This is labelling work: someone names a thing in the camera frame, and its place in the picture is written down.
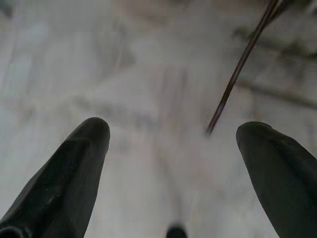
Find marble pattern folding table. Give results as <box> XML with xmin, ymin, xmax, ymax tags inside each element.
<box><xmin>204</xmin><ymin>0</ymin><xmax>289</xmax><ymax>136</ymax></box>

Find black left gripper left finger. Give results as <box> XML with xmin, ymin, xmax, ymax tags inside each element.
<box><xmin>0</xmin><ymin>117</ymin><xmax>110</xmax><ymax>238</ymax></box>

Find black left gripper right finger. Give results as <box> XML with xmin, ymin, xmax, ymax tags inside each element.
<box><xmin>236</xmin><ymin>121</ymin><xmax>317</xmax><ymax>238</ymax></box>

